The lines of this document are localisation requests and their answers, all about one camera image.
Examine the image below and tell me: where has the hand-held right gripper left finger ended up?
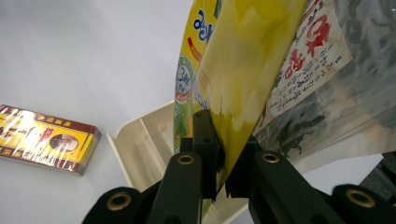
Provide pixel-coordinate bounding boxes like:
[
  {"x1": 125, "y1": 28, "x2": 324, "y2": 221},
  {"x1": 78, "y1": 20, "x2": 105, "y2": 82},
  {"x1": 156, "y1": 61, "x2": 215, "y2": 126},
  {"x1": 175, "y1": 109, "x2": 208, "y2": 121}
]
[{"x1": 146, "y1": 108, "x2": 226, "y2": 224}]

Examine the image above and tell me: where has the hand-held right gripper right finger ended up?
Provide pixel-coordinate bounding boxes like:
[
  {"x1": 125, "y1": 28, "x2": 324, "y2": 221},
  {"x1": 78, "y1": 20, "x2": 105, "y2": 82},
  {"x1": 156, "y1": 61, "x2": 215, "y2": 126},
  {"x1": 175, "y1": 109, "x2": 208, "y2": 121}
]
[{"x1": 225, "y1": 134, "x2": 347, "y2": 224}]

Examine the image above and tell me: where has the white plastic bin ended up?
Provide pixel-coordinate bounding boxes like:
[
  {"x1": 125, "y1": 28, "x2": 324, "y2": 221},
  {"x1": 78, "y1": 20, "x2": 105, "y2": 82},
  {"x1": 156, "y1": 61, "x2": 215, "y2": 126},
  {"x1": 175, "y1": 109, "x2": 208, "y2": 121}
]
[{"x1": 106, "y1": 99, "x2": 250, "y2": 224}]

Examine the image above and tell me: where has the clear dried seaweed bag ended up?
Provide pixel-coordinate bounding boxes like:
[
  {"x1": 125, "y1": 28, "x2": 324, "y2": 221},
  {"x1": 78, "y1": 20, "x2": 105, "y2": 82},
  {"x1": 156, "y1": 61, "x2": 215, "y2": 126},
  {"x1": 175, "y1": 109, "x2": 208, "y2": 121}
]
[{"x1": 252, "y1": 0, "x2": 396, "y2": 175}]

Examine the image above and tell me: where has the yellow spouted pouch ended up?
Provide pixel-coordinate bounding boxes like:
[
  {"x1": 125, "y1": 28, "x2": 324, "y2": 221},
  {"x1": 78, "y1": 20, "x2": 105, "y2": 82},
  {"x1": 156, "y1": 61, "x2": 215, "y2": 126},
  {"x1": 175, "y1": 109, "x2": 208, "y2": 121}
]
[{"x1": 172, "y1": 0, "x2": 310, "y2": 220}]

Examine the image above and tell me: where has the yellow and red box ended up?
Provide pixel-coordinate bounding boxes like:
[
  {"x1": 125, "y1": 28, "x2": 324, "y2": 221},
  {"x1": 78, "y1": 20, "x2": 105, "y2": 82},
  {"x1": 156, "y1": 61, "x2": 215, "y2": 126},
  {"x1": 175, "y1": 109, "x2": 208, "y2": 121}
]
[{"x1": 0, "y1": 104, "x2": 103, "y2": 177}]

